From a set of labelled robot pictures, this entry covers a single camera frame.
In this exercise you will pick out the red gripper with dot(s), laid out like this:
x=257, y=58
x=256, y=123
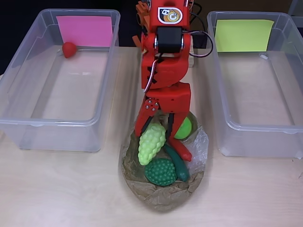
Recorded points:
x=171, y=97

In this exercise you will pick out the light green toy grapes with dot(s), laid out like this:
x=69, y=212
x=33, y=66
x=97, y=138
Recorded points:
x=151, y=142

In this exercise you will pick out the bright green toy apple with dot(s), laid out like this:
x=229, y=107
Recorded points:
x=184, y=128

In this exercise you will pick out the red toy chili pepper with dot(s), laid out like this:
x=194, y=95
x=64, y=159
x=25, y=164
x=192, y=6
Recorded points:
x=182, y=150

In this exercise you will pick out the dark green toy cucumber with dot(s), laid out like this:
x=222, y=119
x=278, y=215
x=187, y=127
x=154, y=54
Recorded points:
x=177, y=163

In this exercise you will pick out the dark green bumpy toy broccoli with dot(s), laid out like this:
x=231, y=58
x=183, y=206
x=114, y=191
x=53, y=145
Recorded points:
x=161, y=172

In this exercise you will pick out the red toy strawberry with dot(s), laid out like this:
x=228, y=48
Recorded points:
x=69, y=50

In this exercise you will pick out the clear plastic bin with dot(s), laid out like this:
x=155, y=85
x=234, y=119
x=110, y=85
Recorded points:
x=59, y=137
x=260, y=144

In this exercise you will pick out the wooden base block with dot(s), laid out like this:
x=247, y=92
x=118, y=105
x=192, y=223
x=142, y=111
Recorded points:
x=191, y=61

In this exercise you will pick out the crumpled brown paper bag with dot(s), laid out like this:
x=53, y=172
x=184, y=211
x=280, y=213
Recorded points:
x=165, y=198

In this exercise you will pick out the orange printed clamp part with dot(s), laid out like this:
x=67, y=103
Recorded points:
x=142, y=14

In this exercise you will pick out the pink paper note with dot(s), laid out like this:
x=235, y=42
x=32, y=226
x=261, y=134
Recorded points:
x=85, y=32

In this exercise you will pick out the yellow paper note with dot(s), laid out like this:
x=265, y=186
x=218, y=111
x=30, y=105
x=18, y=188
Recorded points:
x=243, y=35

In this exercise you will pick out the grey furniture frame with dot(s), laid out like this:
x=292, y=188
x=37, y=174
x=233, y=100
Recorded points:
x=296, y=7

